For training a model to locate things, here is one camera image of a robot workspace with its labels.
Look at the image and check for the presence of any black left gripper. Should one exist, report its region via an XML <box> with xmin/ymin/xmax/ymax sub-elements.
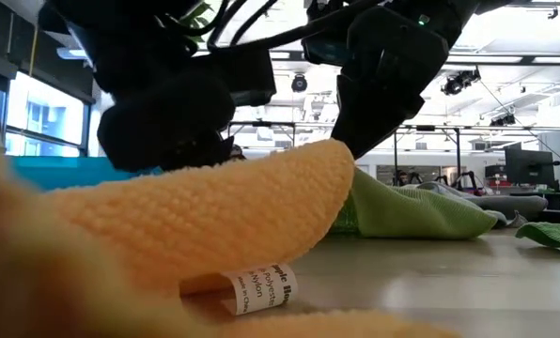
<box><xmin>96</xmin><ymin>69</ymin><xmax>237</xmax><ymax>173</ymax></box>

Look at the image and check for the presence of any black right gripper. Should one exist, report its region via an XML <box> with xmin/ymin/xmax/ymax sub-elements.
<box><xmin>331</xmin><ymin>7</ymin><xmax>450</xmax><ymax>161</ymax></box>

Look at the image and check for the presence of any orange microfiber towel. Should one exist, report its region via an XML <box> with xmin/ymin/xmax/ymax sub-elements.
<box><xmin>0</xmin><ymin>138</ymin><xmax>464</xmax><ymax>338</ymax></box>

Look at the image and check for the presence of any light green microfiber towel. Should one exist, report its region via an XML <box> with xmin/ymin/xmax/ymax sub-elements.
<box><xmin>327</xmin><ymin>167</ymin><xmax>499</xmax><ymax>239</ymax></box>

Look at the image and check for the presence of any grey microfiber towel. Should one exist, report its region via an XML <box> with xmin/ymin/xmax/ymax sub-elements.
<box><xmin>401</xmin><ymin>181</ymin><xmax>550</xmax><ymax>230</ymax></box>

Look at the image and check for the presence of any grass green microfiber towel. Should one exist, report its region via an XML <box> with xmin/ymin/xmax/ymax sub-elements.
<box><xmin>515</xmin><ymin>187</ymin><xmax>560</xmax><ymax>251</ymax></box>

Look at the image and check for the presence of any black spotlight cluster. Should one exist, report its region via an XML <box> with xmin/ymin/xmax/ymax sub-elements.
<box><xmin>441</xmin><ymin>69</ymin><xmax>482</xmax><ymax>97</ymax></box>

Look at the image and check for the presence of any long light beam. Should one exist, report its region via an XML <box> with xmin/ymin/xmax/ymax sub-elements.
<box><xmin>56</xmin><ymin>45</ymin><xmax>560</xmax><ymax>66</ymax></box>

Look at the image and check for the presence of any teal plastic bin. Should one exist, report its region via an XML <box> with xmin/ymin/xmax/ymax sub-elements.
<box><xmin>6</xmin><ymin>155</ymin><xmax>164</xmax><ymax>192</ymax></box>

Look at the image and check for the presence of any large window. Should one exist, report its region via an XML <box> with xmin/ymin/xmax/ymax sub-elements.
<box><xmin>0</xmin><ymin>69</ymin><xmax>93</xmax><ymax>159</ymax></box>

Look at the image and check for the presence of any black computer monitor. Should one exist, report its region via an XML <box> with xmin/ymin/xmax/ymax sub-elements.
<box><xmin>504</xmin><ymin>148</ymin><xmax>556</xmax><ymax>188</ymax></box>

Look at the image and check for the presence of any black dome camera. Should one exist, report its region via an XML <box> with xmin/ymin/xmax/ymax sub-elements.
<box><xmin>290</xmin><ymin>73</ymin><xmax>309</xmax><ymax>94</ymax></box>

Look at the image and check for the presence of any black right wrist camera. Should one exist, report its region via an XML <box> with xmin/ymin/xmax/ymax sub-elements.
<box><xmin>302</xmin><ymin>0</ymin><xmax>356</xmax><ymax>67</ymax></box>

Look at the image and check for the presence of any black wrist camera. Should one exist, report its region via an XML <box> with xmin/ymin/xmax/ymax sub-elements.
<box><xmin>199</xmin><ymin>45</ymin><xmax>278</xmax><ymax>108</ymax></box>
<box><xmin>302</xmin><ymin>0</ymin><xmax>356</xmax><ymax>67</ymax></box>

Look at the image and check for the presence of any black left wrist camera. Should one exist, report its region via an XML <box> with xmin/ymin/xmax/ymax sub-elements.
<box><xmin>199</xmin><ymin>45</ymin><xmax>278</xmax><ymax>108</ymax></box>

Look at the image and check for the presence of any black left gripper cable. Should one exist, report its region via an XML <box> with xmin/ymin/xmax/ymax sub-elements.
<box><xmin>207</xmin><ymin>0</ymin><xmax>384</xmax><ymax>52</ymax></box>

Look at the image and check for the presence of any yellow hanging strap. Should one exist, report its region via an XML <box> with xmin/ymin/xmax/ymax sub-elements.
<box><xmin>28</xmin><ymin>23</ymin><xmax>40</xmax><ymax>77</ymax></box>

